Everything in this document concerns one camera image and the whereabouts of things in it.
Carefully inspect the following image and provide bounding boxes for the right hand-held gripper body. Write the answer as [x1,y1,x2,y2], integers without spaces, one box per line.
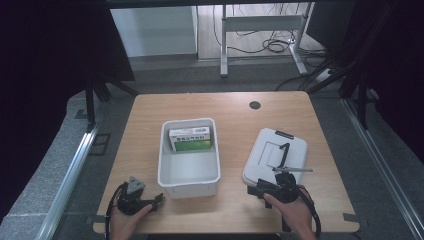
[247,166,314,210]

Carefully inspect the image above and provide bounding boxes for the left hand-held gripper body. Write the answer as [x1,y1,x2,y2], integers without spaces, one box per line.
[116,175,155,216]

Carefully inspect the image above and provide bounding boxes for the white bin lid black latch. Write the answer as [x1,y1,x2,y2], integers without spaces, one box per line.
[241,127,309,188]

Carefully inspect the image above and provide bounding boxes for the white plastic storage bin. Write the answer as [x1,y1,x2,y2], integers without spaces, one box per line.
[157,117,222,200]

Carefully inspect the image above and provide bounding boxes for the person's left hand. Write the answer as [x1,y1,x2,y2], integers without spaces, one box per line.
[109,203,154,240]

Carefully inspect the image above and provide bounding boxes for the person's right hand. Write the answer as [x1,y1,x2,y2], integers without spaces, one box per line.
[262,193,318,240]

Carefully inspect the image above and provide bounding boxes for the green and white medicine box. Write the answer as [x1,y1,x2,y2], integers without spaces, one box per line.
[168,126,213,153]

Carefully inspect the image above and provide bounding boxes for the white power strip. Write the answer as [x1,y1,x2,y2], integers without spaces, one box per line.
[314,67,336,84]

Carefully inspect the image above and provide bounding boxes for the black metal stand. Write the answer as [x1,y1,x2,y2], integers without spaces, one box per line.
[305,4,379,132]

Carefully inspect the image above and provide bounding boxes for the black tripod stand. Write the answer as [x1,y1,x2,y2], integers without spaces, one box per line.
[84,73,140,132]

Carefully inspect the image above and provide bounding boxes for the dark curtain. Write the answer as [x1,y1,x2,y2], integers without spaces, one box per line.
[0,0,136,218]
[348,0,424,165]

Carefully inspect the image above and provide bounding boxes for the white cabinet panel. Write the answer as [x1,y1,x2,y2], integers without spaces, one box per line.
[109,5,199,59]

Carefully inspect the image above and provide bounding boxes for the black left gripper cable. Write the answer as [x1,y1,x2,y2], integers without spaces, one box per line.
[104,181,130,240]

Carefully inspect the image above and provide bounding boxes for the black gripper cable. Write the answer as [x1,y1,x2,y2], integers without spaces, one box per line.
[292,184,322,240]
[104,181,130,240]

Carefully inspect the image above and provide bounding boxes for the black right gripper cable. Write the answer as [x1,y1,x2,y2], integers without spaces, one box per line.
[292,184,322,240]

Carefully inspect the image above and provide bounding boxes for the aluminium floor rail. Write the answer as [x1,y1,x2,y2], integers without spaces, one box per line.
[35,122,101,240]
[342,97,424,240]

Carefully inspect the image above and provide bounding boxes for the black floor cable tangle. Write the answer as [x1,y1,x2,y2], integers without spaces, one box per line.
[212,3,328,68]

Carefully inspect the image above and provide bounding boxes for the white metal desk frame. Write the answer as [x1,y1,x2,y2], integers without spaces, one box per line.
[219,2,310,79]

